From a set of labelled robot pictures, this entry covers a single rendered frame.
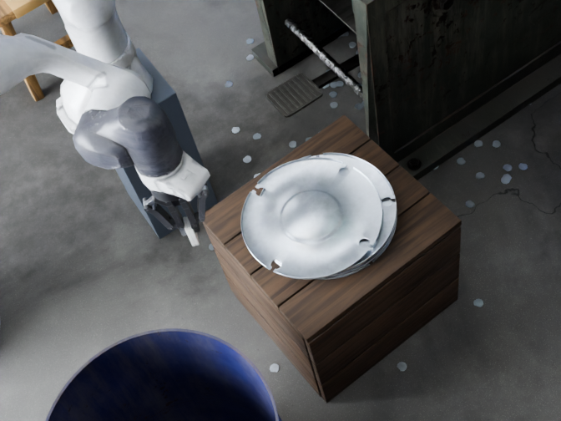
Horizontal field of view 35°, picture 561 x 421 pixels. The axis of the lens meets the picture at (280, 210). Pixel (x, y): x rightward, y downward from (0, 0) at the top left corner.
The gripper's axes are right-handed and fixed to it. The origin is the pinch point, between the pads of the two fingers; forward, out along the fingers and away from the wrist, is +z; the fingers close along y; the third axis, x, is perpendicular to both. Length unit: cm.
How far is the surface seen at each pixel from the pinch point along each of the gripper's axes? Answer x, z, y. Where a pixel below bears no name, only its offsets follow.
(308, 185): -6.2, 3.5, -25.4
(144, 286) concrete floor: -15.1, 42.3, 19.7
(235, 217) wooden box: -5.2, 7.2, -8.9
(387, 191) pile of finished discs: -0.1, 4.2, -40.8
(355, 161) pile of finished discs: -9.5, 4.3, -36.3
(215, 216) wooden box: -6.7, 7.2, -4.8
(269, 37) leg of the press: -74, 29, -27
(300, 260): 10.9, 3.4, -20.0
